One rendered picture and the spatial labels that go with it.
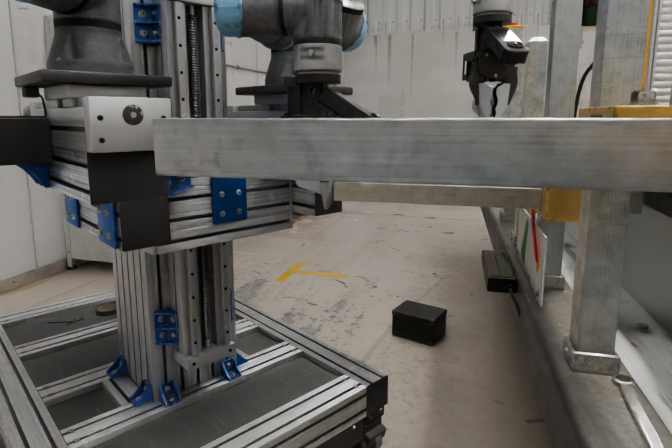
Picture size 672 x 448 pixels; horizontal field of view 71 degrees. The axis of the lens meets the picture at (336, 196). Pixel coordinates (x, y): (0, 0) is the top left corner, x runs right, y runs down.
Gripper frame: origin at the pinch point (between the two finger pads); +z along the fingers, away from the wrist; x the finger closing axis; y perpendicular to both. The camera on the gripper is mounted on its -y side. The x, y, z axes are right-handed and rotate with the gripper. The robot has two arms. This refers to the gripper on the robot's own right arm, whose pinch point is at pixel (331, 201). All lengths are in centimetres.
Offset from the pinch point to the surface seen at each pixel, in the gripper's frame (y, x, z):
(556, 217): -32.8, 5.0, -0.1
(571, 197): -34.5, 5.0, -3.0
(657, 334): -52, -8, 21
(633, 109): -32.8, 30.0, -14.2
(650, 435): -35, 33, 12
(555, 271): -34.8, -2.2, 9.7
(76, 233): 207, -168, 59
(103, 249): 187, -167, 67
